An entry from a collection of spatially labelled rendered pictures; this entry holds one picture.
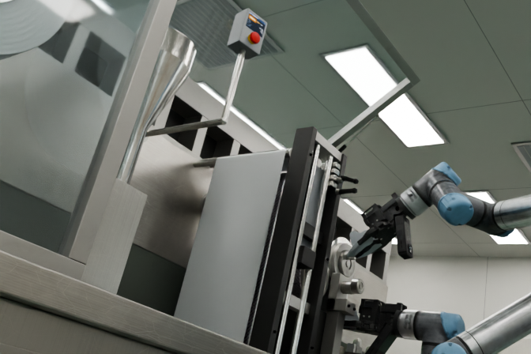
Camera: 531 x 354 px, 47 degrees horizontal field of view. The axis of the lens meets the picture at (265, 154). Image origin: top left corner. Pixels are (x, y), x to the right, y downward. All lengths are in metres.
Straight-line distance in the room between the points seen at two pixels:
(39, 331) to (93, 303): 0.06
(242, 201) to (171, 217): 0.23
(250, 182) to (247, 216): 0.10
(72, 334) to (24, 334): 0.06
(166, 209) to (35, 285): 0.98
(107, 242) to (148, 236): 0.42
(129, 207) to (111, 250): 0.09
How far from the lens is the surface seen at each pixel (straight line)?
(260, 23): 1.55
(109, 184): 0.85
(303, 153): 1.39
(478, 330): 1.50
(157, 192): 1.64
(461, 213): 1.56
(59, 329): 0.77
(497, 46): 3.39
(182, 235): 1.70
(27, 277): 0.70
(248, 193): 1.54
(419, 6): 3.16
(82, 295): 0.74
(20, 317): 0.74
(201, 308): 1.51
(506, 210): 1.59
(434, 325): 1.60
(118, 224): 1.22
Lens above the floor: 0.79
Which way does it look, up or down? 24 degrees up
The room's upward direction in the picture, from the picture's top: 13 degrees clockwise
